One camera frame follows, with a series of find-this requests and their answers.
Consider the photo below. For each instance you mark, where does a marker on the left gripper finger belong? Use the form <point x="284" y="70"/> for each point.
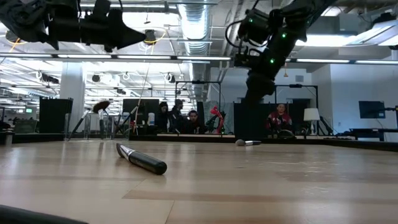
<point x="130" y="35"/>

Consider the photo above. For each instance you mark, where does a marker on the grey-bristled silver-ferrule makeup brush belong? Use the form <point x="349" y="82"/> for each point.
<point x="248" y="142"/>

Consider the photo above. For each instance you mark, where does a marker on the thick black makeup brush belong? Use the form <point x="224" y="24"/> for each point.
<point x="146" y="161"/>

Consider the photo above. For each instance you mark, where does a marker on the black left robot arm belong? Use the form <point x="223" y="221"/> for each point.
<point x="21" y="18"/>

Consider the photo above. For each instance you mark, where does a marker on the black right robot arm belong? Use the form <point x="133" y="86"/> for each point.
<point x="314" y="7"/>

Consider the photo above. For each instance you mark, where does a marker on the red robot arm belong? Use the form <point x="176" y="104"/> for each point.
<point x="217" y="116"/>

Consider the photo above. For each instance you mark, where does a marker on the black ceiling fixture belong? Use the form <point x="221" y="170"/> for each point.
<point x="151" y="40"/>

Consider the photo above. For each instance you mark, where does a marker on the LED light bar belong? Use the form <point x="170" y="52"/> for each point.
<point x="84" y="56"/>

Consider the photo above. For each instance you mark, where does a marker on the person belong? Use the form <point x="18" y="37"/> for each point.
<point x="280" y="119"/>
<point x="163" y="115"/>
<point x="193" y="116"/>
<point x="178" y="115"/>

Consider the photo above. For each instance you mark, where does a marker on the white table lamp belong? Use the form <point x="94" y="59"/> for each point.
<point x="311" y="114"/>

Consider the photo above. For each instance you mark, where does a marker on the black partition panel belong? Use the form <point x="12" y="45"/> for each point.
<point x="248" y="124"/>
<point x="140" y="109"/>
<point x="56" y="115"/>

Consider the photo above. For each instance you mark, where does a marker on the white jug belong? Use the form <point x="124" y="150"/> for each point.
<point x="151" y="118"/>

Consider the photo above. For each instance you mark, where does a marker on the clear plastic container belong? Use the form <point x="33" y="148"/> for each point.
<point x="90" y="132"/>

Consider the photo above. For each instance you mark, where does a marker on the black monitor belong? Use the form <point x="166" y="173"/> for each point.
<point x="372" y="109"/>

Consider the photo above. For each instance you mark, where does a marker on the grey storage bin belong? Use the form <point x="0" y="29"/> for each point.
<point x="25" y="126"/>

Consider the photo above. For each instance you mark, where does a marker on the black desk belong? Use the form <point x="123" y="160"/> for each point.
<point x="373" y="130"/>

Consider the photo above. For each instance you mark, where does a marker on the small grey cylinder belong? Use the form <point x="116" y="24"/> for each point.
<point x="9" y="137"/>

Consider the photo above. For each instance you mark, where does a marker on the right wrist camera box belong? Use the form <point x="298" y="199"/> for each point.
<point x="255" y="26"/>

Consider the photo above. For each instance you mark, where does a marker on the black gantry frame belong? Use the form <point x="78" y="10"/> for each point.
<point x="199" y="82"/>
<point x="295" y="86"/>

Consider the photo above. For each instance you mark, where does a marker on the silver ventilation duct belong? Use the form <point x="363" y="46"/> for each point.
<point x="194" y="25"/>

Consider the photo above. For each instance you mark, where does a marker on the black aluminium table frame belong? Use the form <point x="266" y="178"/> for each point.
<point x="357" y="143"/>

